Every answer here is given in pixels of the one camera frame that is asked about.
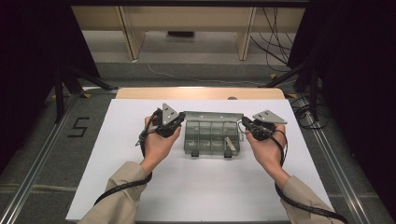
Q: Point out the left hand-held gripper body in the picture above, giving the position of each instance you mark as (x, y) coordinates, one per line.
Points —
(168, 115)

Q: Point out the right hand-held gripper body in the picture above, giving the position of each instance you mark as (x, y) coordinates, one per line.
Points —
(269, 117)

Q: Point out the white nail clipper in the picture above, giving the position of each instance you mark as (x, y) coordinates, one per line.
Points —
(230, 144)

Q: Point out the grey transparent compartment storage box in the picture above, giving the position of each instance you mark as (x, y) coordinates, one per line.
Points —
(211, 137)

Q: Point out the person's right hand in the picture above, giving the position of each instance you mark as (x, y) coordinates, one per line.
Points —
(269, 152)

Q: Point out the person's left hand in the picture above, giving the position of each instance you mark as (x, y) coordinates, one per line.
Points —
(157, 149)

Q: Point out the light wooden table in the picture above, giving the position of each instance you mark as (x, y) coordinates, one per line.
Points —
(174, 93)

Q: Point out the black metal stand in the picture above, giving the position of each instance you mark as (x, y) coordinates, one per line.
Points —
(59, 99)
(314, 93)

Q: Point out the white table sheet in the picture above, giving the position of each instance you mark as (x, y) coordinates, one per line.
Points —
(193, 189)

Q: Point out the beige wooden bench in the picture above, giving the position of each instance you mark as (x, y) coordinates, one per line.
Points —
(193, 17)

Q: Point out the dark curtain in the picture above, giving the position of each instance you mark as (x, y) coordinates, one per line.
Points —
(25, 62)
(358, 62)

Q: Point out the aluminium floor rail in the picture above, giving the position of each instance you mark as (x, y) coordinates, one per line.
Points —
(31, 175)
(337, 174)

